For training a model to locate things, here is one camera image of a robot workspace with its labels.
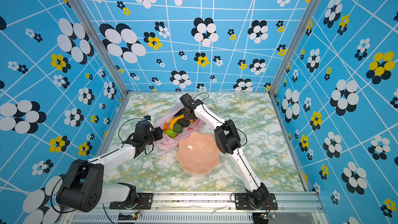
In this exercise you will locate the yellow fake banana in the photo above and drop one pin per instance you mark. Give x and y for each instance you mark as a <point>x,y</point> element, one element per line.
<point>175,121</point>

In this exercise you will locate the dark fake grape bunch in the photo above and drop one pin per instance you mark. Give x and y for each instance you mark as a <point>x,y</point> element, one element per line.
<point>183,122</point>

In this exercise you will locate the dark green fake avocado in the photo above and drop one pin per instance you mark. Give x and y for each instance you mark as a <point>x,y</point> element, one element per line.
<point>178,128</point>

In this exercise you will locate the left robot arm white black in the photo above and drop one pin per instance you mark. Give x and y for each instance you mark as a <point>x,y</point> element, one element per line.
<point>82,187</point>

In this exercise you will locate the peach scalloped plastic bowl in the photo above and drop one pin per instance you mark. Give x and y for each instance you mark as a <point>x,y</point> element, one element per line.
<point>198,153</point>

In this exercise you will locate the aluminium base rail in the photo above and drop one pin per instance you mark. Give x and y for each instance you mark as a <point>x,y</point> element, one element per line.
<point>183,207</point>

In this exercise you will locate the green fake kiwi half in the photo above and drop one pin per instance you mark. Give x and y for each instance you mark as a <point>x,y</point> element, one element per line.
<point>170,133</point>

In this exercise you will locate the left floor aluminium rail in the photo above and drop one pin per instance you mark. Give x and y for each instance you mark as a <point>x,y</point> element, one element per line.
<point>107,143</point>

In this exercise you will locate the right aluminium corner post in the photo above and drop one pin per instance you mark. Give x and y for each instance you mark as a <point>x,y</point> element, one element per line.
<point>295,41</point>

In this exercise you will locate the beige fake garlic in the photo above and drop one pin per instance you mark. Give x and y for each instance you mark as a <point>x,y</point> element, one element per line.
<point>169,120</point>

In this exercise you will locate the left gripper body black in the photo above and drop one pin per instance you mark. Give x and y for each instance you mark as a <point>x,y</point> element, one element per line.
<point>148,140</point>

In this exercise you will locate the aluminium corner post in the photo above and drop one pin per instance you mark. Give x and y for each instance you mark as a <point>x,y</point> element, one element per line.
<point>84,19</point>
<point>295,41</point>

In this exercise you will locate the left aluminium corner post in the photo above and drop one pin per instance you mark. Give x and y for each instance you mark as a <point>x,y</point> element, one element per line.
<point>84,19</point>

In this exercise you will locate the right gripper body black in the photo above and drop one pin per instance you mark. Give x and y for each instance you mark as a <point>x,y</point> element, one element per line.
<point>192,117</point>

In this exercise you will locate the pink translucent plastic bag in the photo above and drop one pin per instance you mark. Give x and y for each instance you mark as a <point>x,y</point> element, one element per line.
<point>167,143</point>

